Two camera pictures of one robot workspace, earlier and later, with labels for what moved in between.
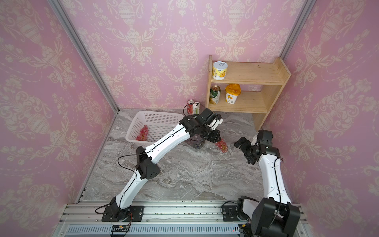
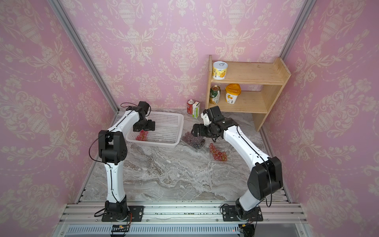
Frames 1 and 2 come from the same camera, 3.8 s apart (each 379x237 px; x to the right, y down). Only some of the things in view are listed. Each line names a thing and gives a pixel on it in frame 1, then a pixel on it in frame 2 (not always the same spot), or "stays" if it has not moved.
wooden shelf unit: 249,88 stays
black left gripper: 215,138 to 151,126
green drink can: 214,95 stays
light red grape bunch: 222,145 to 217,155
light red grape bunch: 143,135 stays
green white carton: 196,108 stays
